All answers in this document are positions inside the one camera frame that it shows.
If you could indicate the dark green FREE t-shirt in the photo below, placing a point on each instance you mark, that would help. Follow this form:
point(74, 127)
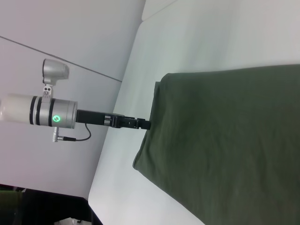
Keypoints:
point(222, 145)

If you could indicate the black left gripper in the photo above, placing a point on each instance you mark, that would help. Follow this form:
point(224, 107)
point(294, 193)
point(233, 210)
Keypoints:
point(93, 117)

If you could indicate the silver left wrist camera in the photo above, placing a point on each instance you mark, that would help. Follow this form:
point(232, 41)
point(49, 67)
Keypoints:
point(55, 70)

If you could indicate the black monitor panel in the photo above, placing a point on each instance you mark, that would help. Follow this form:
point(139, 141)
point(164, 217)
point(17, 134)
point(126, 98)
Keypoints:
point(58, 206)

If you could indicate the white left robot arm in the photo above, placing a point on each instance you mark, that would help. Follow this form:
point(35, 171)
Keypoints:
point(42, 110)

